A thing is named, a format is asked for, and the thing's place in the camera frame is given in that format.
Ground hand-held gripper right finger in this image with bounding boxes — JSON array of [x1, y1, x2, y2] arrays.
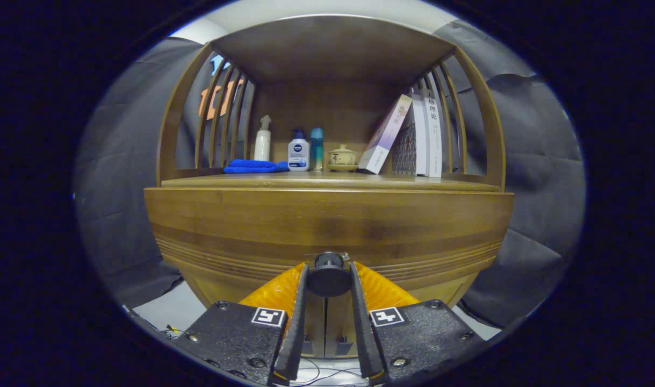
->
[[349, 261, 487, 384]]

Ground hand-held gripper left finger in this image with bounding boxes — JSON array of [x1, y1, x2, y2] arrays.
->
[[173, 262, 311, 386]]

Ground black round drawer knob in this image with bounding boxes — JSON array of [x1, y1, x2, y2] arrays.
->
[[306, 251, 352, 298]]

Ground brown wooden drawer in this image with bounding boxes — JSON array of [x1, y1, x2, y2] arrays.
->
[[143, 187, 515, 293]]

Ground wooden countertop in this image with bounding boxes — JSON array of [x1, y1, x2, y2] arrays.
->
[[160, 170, 502, 193]]

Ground brown wooden cabinet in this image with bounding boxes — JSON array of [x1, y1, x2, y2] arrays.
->
[[143, 15, 515, 358]]

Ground blue folded cloth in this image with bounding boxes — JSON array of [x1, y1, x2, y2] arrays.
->
[[223, 159, 290, 174]]

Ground beige lidded ceramic teacup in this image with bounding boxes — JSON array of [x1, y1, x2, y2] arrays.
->
[[327, 144, 359, 173]]

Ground white lotion bottle blue cap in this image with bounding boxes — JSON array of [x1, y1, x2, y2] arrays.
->
[[287, 129, 311, 172]]

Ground teal slim bottle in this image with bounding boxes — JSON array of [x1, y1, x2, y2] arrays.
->
[[310, 127, 324, 171]]

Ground white book patterned cover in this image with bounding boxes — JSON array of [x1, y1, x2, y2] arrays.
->
[[391, 94, 429, 176]]

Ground white pump bottle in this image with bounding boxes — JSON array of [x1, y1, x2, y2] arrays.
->
[[254, 114, 272, 162]]

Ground purple and white book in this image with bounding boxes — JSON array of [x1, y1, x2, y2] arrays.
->
[[357, 94, 413, 175]]

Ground black floor cables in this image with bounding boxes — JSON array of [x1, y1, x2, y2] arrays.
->
[[298, 356, 372, 387]]

